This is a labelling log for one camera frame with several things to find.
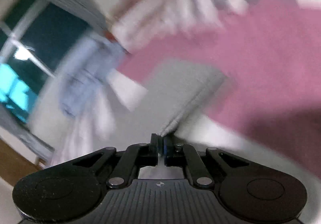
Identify grey pants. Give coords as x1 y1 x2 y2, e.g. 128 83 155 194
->
31 59 229 181

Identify brown wooden door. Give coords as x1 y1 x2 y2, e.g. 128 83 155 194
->
0 140 41 186

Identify grey left curtain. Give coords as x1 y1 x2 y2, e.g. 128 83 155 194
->
1 104 54 163

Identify folded light blue duvet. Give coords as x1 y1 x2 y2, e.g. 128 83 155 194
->
59 34 126 117

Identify folded white pink blanket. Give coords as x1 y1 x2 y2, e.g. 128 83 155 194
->
111 0 249 51

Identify window with white frame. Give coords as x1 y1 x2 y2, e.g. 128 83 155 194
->
1 0 89 123

